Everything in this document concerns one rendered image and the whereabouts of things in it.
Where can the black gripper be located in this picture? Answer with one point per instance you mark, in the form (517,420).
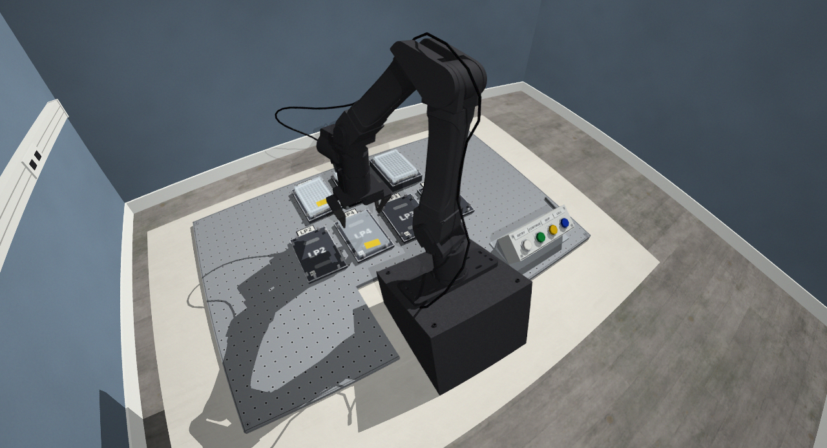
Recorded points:
(358,189)

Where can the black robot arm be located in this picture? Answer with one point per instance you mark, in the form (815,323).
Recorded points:
(443,84)

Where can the white button panel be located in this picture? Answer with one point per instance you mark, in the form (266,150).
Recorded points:
(523,246)

